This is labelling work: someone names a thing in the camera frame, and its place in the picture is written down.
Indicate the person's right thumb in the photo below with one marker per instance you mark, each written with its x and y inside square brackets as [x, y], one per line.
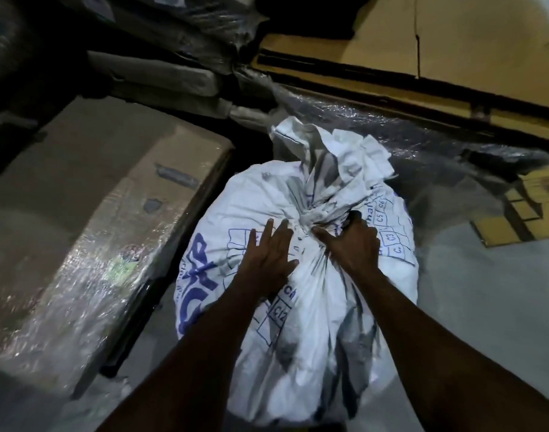
[323, 235]

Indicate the person's left forearm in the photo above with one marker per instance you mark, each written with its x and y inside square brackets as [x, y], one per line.
[198, 359]

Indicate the person's right hand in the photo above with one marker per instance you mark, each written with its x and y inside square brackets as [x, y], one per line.
[353, 247]

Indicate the person's right forearm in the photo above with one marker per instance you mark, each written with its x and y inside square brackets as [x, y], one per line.
[445, 359]

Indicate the plastic-wrapped grey bundle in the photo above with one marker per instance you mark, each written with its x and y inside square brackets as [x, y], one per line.
[175, 101]
[153, 74]

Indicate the person's left middle finger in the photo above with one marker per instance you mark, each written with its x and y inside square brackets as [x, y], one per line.
[267, 233]

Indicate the plastic-wrapped cardboard box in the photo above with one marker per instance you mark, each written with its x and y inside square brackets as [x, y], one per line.
[90, 238]

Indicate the dark wrapped bundle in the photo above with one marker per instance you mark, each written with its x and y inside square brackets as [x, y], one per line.
[184, 22]

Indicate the person's left thumb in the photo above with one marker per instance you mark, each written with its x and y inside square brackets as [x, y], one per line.
[290, 268]

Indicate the person's left hand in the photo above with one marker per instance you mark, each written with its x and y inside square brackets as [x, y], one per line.
[264, 260]

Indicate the folded cardboard piece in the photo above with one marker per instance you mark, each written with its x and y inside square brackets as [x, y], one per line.
[522, 206]

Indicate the white woven sack blue print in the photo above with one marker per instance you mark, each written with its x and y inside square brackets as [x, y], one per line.
[301, 283]

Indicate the large brown cardboard sheet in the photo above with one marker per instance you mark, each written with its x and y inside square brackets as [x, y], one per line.
[418, 58]

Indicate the clear plastic wrap sheet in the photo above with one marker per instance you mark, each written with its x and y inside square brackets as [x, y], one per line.
[391, 143]

